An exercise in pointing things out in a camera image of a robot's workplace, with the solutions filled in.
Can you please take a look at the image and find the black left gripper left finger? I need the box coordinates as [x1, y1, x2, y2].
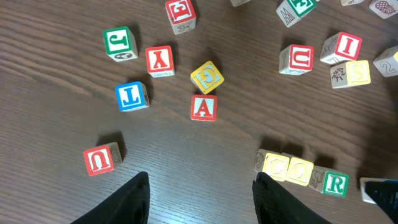
[72, 172, 150, 224]

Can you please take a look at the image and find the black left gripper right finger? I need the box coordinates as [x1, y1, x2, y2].
[252, 172, 331, 224]

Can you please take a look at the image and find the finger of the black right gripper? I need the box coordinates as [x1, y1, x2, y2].
[365, 180, 397, 223]

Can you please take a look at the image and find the blue L block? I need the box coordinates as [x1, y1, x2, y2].
[359, 177, 386, 205]

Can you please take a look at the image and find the yellow C block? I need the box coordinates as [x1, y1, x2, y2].
[254, 149, 290, 182]

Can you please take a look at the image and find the yellow O block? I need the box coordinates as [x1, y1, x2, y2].
[282, 152, 314, 187]

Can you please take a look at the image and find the green R block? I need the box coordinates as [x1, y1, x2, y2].
[308, 166, 349, 198]

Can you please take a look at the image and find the red U block lower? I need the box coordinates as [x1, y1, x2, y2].
[83, 142, 123, 176]

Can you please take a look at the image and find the red u block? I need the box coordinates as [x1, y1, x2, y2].
[279, 44, 314, 75]
[83, 142, 123, 176]

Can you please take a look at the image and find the blue J block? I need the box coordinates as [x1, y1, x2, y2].
[115, 81, 150, 112]

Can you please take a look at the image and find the red A block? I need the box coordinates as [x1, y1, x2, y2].
[190, 95, 218, 121]

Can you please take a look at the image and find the yellow S block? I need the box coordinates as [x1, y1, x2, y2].
[330, 60, 371, 89]

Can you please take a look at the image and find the yellow block left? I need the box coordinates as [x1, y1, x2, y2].
[373, 46, 397, 77]

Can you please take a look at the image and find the yellow Q block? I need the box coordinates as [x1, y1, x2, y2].
[190, 61, 224, 95]

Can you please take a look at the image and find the red Y block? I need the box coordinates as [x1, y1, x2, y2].
[146, 45, 175, 78]

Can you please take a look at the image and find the red U block upper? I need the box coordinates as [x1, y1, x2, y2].
[279, 44, 314, 75]

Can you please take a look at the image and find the red I block left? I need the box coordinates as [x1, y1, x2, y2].
[320, 32, 362, 65]

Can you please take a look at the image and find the green J block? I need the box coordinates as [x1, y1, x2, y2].
[103, 26, 139, 62]

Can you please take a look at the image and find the green B block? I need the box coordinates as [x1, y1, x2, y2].
[369, 0, 397, 19]

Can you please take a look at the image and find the green E block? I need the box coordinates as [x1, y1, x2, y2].
[276, 0, 317, 28]

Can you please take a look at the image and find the red E block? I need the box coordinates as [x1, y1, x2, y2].
[165, 0, 197, 35]

